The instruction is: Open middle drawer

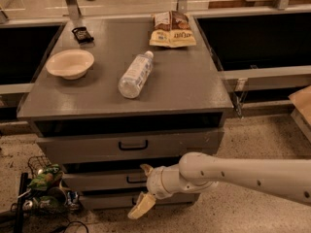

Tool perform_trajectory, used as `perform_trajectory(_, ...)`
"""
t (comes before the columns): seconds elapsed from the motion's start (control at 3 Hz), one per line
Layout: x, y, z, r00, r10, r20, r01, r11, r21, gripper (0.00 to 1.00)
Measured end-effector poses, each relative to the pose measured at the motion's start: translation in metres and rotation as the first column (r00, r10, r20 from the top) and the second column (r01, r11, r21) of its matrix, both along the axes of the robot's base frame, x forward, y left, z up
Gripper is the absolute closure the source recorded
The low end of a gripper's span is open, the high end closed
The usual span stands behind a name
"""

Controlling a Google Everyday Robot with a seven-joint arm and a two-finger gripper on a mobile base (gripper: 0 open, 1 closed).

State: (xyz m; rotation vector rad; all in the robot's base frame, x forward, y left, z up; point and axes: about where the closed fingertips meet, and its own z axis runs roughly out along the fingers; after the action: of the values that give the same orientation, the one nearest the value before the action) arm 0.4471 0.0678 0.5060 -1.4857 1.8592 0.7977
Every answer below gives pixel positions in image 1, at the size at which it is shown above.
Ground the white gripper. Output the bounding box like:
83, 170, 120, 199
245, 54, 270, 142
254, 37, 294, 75
127, 164, 172, 219

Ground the grey drawer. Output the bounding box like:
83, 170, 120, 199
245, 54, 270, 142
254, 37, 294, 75
63, 167, 147, 192
79, 187, 199, 210
37, 128, 225, 164

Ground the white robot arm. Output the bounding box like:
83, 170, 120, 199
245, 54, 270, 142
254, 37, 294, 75
128, 152, 311, 219

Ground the grey top drawer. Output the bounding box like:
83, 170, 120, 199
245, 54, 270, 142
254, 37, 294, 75
37, 128, 225, 164

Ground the grey bottom drawer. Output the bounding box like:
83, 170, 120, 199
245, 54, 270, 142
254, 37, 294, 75
79, 187, 199, 210

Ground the grey drawer cabinet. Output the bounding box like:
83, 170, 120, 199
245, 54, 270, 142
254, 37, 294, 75
17, 15, 235, 212

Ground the soda can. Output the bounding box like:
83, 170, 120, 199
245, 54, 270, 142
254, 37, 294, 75
67, 191, 80, 210

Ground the green chip bag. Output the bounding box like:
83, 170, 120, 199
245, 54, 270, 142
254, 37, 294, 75
28, 164, 63, 191

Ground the clear plastic water bottle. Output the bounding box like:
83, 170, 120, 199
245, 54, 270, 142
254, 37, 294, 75
118, 50, 154, 99

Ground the white bowl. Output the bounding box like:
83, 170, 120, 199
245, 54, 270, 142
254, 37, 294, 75
46, 50, 94, 80

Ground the brown yellow snack bag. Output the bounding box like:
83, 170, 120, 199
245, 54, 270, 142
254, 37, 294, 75
150, 11, 196, 49

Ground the small black snack packet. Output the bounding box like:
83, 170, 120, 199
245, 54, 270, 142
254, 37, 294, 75
72, 26, 94, 44

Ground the brown cardboard piece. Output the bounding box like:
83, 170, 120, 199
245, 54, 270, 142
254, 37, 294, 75
289, 85, 311, 125

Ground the black cable on floor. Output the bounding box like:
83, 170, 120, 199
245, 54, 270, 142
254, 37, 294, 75
48, 220, 89, 233

